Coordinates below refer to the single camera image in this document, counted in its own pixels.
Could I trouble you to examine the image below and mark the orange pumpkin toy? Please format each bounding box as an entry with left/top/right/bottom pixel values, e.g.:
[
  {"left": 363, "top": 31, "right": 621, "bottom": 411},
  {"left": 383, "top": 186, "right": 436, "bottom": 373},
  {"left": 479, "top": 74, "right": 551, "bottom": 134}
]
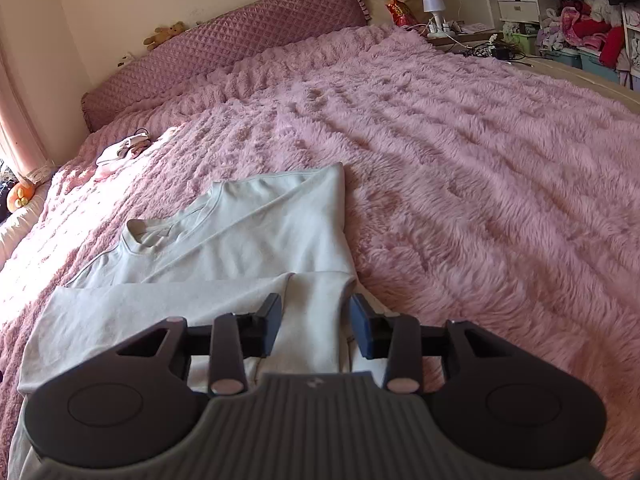
[{"left": 11, "top": 180, "right": 37, "bottom": 209}]

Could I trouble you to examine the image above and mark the wooden side table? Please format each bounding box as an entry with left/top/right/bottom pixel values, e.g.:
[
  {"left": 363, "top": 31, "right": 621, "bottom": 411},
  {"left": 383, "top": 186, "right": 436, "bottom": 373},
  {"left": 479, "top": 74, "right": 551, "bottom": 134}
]
[{"left": 426, "top": 22, "right": 507, "bottom": 49}]

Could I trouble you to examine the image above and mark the red garment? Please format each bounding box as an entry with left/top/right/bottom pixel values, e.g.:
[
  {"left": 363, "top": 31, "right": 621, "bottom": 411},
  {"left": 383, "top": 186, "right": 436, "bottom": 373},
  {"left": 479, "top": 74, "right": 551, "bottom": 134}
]
[{"left": 599, "top": 26, "right": 627, "bottom": 69}]

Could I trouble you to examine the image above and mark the blue storage bin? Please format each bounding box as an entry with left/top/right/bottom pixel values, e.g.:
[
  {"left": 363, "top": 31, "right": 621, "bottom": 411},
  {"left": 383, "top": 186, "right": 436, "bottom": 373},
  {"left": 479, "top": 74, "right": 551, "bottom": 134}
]
[{"left": 539, "top": 47, "right": 584, "bottom": 70}]

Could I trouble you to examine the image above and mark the white shirt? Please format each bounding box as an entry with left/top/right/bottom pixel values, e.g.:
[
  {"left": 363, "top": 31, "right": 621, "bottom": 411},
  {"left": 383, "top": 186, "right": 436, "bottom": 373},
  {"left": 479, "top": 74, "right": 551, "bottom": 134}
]
[{"left": 7, "top": 162, "right": 373, "bottom": 480}]

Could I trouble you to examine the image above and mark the tangle of black cables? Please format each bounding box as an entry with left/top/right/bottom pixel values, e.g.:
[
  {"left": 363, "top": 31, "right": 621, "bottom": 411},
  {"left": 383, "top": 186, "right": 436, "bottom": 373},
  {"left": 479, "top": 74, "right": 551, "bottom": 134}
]
[{"left": 462, "top": 40, "right": 527, "bottom": 62}]

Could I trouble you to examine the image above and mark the pink curtain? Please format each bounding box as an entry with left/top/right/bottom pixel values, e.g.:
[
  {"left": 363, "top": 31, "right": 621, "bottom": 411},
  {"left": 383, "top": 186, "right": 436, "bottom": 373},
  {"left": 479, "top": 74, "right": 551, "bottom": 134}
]
[{"left": 0, "top": 35, "right": 56, "bottom": 185}]

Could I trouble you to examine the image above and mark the small white cloth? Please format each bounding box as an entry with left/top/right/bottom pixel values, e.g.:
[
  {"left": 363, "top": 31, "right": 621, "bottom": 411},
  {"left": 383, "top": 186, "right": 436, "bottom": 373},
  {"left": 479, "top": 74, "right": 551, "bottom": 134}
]
[{"left": 95, "top": 129, "right": 153, "bottom": 181}]

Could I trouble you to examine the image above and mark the brown teddy bear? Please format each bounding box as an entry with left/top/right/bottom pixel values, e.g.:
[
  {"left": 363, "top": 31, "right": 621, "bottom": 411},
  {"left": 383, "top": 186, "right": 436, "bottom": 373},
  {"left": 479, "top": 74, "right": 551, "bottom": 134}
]
[{"left": 144, "top": 21, "right": 187, "bottom": 51}]

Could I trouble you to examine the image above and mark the red snack bag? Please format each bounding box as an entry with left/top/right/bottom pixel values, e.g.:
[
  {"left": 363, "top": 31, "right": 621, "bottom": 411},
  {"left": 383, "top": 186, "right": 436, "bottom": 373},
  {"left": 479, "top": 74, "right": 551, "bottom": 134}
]
[{"left": 385, "top": 0, "right": 419, "bottom": 29}]

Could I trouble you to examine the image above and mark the green storage bin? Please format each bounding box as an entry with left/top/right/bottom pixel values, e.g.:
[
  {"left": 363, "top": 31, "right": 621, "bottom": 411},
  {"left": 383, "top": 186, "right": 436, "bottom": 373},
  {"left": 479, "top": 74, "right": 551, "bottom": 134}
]
[{"left": 509, "top": 32, "right": 540, "bottom": 57}]

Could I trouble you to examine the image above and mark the pink quilted headboard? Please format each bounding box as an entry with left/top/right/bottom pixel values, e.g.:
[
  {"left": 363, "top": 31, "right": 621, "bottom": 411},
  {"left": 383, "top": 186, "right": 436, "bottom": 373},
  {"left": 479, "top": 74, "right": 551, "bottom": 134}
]
[{"left": 81, "top": 0, "right": 373, "bottom": 133}]

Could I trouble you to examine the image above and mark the white table lamp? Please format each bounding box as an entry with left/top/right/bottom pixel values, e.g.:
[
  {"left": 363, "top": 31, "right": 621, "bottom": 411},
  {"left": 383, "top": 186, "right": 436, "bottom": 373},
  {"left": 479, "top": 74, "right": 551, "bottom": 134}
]
[{"left": 422, "top": 0, "right": 449, "bottom": 30}]

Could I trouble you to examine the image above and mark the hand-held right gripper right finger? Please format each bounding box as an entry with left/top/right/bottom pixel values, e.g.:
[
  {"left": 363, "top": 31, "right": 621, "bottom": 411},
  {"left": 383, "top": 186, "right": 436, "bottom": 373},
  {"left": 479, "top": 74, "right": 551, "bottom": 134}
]
[{"left": 349, "top": 292, "right": 502, "bottom": 395}]

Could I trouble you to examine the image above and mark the pink fluffy blanket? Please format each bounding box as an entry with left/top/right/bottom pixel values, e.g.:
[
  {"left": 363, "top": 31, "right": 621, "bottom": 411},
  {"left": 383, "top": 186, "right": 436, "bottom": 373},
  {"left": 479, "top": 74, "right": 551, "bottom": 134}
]
[{"left": 0, "top": 22, "right": 640, "bottom": 480}]

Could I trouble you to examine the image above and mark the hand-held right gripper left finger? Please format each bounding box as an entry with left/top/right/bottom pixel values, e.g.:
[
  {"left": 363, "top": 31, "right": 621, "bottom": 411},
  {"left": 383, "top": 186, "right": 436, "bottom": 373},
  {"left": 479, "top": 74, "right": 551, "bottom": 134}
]
[{"left": 116, "top": 292, "right": 284, "bottom": 396}]

